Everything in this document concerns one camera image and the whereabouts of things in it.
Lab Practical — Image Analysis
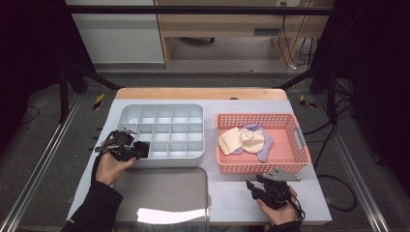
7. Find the black sock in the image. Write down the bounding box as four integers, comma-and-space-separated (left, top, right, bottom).
133, 140, 151, 160

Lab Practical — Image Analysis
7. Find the wooden table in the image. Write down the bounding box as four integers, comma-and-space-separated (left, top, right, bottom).
66, 87, 333, 226

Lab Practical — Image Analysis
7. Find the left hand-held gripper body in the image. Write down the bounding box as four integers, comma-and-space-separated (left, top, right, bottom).
95, 128, 138, 162

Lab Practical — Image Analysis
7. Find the black metal stand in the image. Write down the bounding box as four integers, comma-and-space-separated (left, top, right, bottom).
277, 61, 339, 125
57, 61, 124, 125

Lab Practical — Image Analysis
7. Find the cream sock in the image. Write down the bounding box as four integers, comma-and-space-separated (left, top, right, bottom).
218, 126, 246, 156
240, 128, 266, 155

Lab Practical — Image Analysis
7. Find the black floor cable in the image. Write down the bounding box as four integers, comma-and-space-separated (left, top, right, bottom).
20, 105, 42, 127
317, 173, 358, 213

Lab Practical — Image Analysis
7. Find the white divided storage box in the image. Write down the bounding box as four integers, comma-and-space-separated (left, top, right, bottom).
108, 102, 205, 169

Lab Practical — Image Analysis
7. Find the black crossbar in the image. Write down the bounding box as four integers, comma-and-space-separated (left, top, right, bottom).
66, 5, 335, 16

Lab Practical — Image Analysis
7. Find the black curtain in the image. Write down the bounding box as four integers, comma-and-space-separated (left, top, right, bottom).
0, 0, 98, 153
313, 0, 410, 194

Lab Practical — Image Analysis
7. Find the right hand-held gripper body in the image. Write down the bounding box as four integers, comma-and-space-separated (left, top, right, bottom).
255, 167, 302, 211

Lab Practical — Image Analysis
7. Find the white cabinet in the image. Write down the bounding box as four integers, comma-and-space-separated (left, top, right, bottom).
66, 0, 165, 65

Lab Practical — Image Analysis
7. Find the metal floor rail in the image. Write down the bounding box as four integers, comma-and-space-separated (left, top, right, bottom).
0, 93, 83, 232
313, 95, 392, 232

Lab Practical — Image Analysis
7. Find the person's right hand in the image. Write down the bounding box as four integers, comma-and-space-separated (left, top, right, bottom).
256, 187, 300, 227

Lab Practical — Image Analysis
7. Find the yellow black tape strip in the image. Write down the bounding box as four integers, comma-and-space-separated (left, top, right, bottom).
93, 93, 106, 111
299, 94, 319, 109

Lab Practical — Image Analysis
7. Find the person's left hand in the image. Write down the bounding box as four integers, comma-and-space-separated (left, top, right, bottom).
95, 150, 136, 187

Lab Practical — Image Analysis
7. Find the pink perforated plastic basket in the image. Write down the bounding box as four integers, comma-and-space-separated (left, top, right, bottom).
215, 112, 312, 176

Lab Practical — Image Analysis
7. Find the metal tray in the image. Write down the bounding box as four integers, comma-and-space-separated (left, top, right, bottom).
112, 167, 210, 232

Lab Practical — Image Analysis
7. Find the light wooden desk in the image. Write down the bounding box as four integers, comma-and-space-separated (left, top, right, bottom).
154, 0, 337, 71

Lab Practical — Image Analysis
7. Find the yellow cable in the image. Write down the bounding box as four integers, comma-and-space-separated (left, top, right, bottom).
278, 15, 308, 69

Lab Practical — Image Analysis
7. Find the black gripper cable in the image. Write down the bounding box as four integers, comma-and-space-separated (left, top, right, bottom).
289, 192, 307, 224

